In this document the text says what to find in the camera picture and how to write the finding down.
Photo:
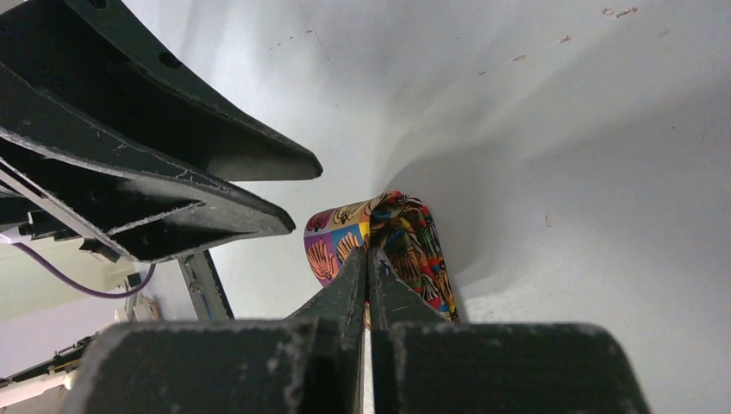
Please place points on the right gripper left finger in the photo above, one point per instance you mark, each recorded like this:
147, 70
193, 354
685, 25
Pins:
308, 362

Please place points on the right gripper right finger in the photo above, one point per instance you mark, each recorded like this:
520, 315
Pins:
423, 363

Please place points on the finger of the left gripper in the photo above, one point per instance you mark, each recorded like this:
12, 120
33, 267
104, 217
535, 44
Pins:
98, 58
138, 202

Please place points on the colourful patterned tie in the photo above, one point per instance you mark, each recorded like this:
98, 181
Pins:
402, 226

